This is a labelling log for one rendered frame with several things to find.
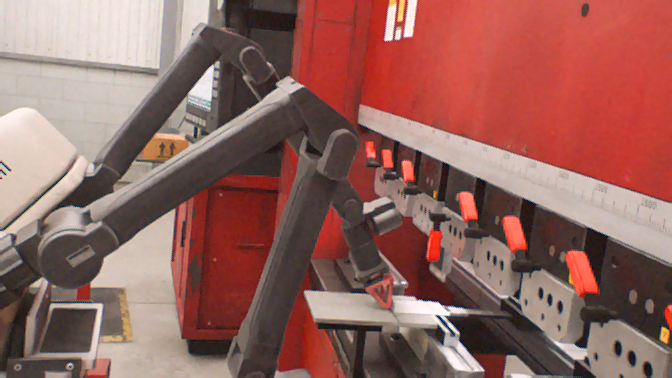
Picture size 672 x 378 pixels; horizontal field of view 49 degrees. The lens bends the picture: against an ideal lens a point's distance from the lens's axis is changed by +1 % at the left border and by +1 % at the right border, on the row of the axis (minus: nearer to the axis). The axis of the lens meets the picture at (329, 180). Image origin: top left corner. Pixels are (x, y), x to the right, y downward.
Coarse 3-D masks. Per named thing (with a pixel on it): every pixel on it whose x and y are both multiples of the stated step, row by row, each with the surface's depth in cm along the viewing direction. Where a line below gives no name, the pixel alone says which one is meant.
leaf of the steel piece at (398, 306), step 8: (392, 304) 160; (400, 304) 165; (408, 304) 166; (416, 304) 166; (424, 304) 167; (400, 312) 159; (408, 312) 160; (416, 312) 161; (424, 312) 161; (432, 312) 162
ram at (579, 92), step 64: (384, 0) 218; (448, 0) 159; (512, 0) 125; (576, 0) 103; (640, 0) 88; (384, 64) 211; (448, 64) 155; (512, 64) 123; (576, 64) 102; (640, 64) 87; (384, 128) 205; (448, 128) 152; (512, 128) 121; (576, 128) 100; (640, 128) 86; (512, 192) 119; (640, 192) 85
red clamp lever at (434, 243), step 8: (432, 216) 143; (440, 216) 143; (448, 216) 144; (440, 224) 144; (432, 232) 144; (440, 232) 144; (432, 240) 144; (440, 240) 145; (432, 248) 144; (432, 256) 145
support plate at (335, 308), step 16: (320, 304) 159; (336, 304) 161; (352, 304) 162; (368, 304) 163; (320, 320) 151; (336, 320) 151; (352, 320) 152; (368, 320) 153; (384, 320) 154; (400, 320) 155; (416, 320) 156; (432, 320) 157
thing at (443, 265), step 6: (444, 252) 157; (444, 258) 157; (450, 258) 157; (432, 264) 166; (438, 264) 160; (444, 264) 157; (450, 264) 158; (432, 270) 166; (438, 270) 162; (444, 270) 158; (450, 270) 158; (438, 276) 162; (444, 276) 158; (444, 282) 158
